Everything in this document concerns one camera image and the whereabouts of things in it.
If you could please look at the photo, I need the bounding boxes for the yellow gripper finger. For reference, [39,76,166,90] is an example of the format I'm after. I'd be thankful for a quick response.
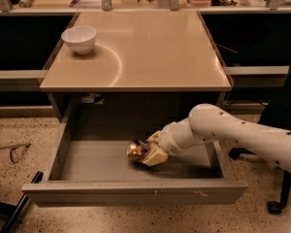
[142,145,168,166]
[147,130,161,144]

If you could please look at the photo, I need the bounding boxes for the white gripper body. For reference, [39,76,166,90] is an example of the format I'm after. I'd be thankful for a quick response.
[158,122,184,156]

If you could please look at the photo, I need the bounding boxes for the crushed orange soda can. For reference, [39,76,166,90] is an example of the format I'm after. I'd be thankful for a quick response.
[127,140,149,162]

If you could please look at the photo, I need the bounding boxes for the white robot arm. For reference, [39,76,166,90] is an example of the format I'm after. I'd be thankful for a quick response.
[143,104,291,173]

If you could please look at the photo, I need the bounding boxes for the grey cabinet with beige top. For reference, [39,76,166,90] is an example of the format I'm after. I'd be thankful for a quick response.
[38,9,233,123]

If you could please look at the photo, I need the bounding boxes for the open grey top drawer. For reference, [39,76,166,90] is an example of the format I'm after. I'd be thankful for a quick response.
[22,94,247,207]

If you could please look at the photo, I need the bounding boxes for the black office chair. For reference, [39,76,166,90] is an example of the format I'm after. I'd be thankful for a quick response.
[231,107,291,215]

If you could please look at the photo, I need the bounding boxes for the white ceramic bowl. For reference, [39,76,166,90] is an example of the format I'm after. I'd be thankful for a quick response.
[61,26,97,54]

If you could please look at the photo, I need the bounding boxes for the eyeglasses on floor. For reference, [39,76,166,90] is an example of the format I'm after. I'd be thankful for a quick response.
[0,143,31,164]

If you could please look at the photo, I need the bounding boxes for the black metal stand leg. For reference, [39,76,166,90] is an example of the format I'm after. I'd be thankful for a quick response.
[0,171,44,233]

